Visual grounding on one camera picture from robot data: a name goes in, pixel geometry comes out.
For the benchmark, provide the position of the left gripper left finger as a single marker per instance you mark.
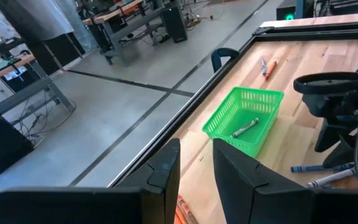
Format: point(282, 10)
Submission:
point(104, 205)

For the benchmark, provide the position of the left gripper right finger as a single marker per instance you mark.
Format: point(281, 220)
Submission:
point(259, 199)

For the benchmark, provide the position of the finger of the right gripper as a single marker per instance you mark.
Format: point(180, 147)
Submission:
point(328, 138)
point(342, 155)

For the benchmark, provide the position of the grey blue crayon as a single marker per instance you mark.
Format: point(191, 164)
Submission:
point(328, 180)

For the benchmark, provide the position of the grey white crayon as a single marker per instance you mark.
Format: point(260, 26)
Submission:
point(244, 128)

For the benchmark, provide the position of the orange crayon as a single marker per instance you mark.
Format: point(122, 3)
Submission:
point(179, 217)
point(188, 211)
point(270, 71)

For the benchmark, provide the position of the green plastic basket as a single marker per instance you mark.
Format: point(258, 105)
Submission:
point(247, 110)

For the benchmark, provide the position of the light wood workbench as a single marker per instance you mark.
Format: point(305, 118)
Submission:
point(315, 21)

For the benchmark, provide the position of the black box with green light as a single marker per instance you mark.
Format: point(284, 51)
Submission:
point(286, 12)

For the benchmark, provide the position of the black computer blue light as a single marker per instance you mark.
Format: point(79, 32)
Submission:
point(2, 146)

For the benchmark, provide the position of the grey workbench wood top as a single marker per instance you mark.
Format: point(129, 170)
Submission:
point(17, 96)
point(117, 34)

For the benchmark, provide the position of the black cabinet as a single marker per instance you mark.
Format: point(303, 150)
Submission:
point(51, 53)

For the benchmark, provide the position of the black computer tower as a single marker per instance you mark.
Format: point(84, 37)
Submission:
point(176, 25)

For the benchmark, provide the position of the dark grey curtain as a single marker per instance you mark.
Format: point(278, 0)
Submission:
point(20, 21)

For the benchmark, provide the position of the black table frame rail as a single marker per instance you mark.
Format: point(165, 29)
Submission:
point(306, 35)

